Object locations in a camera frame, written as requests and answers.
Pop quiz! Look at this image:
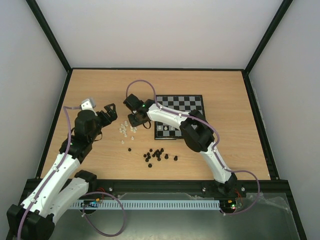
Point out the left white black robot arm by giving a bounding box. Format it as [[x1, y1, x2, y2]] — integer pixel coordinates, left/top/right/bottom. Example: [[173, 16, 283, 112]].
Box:
[[6, 99, 118, 240]]

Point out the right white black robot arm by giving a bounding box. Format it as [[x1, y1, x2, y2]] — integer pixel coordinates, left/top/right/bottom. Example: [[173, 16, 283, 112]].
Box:
[[123, 94, 237, 196]]

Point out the black grey chess board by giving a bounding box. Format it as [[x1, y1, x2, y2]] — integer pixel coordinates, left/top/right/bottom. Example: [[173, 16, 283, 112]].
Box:
[[154, 94, 205, 140]]

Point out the clear plastic sheet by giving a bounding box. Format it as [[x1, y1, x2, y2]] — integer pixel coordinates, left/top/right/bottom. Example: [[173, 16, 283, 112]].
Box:
[[243, 192, 292, 215]]

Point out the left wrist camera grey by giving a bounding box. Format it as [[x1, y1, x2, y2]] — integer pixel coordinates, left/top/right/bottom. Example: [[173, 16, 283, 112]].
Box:
[[80, 98, 96, 111]]

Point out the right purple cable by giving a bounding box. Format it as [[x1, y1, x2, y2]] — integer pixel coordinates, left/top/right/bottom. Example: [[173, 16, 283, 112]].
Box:
[[125, 79, 261, 216]]

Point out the black aluminium frame rail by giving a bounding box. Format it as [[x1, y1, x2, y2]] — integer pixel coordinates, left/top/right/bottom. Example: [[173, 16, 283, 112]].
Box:
[[24, 178, 291, 195]]

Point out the white slotted cable duct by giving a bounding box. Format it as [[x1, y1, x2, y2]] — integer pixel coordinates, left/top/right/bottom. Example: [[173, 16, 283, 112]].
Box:
[[69, 200, 221, 211]]

